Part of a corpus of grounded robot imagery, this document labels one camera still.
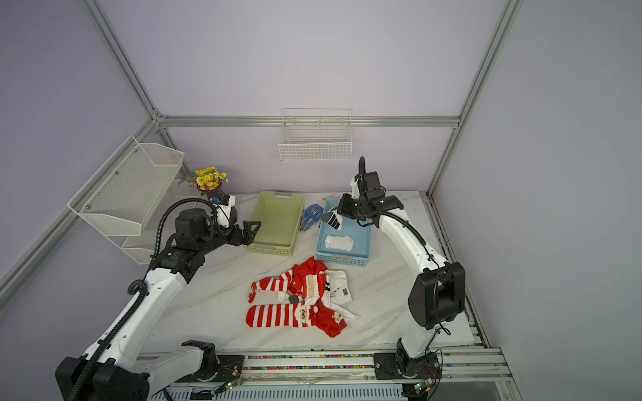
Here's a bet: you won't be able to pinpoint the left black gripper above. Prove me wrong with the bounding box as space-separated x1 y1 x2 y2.
198 217 261 257

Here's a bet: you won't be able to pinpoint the plain white sock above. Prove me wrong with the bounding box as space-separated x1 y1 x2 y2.
324 236 354 252

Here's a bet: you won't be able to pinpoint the red snowflake sock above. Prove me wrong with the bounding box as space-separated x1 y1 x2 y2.
288 257 328 306

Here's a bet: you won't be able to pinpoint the white grey sport sock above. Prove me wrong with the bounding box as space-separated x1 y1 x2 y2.
321 209 344 231

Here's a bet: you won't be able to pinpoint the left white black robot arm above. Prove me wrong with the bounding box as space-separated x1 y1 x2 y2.
55 197 262 400

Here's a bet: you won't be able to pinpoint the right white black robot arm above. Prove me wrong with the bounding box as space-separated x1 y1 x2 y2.
338 157 466 377

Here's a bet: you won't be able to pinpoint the green plastic basket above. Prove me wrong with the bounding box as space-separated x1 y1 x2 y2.
247 191 305 257

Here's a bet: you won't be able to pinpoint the blue plastic basket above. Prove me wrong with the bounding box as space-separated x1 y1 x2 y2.
315 217 372 267

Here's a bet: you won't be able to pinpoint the blue dotted work glove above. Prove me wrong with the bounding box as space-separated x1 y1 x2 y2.
300 204 324 232

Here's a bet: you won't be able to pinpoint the dark glass vase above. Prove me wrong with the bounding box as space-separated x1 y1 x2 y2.
203 185 237 212

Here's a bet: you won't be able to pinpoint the yellow flower bouquet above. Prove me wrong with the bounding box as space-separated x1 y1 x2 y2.
183 167 228 192

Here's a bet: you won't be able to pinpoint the white sock black stripes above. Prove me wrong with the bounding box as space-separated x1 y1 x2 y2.
325 270 353 305

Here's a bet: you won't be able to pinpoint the red white striped santa sock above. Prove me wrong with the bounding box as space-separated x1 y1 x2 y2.
245 304 312 328

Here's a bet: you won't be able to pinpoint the white two-tier mesh shelf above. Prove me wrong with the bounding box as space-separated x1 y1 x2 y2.
68 136 198 265

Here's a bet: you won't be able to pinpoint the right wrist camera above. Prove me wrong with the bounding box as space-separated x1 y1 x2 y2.
350 175 361 200

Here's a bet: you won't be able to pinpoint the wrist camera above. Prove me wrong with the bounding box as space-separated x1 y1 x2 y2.
210 194 237 227
350 175 361 200

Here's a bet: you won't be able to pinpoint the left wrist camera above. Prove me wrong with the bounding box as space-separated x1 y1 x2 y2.
210 194 237 227

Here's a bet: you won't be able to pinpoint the white wire wall basket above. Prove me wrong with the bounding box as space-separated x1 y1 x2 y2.
278 108 353 162

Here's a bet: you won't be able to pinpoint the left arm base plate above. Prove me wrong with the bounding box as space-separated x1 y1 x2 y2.
177 354 246 383

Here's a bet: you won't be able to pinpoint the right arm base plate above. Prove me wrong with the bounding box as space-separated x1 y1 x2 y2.
373 353 442 380

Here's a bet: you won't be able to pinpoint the aluminium rail bench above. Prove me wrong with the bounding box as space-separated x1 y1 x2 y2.
89 345 523 401

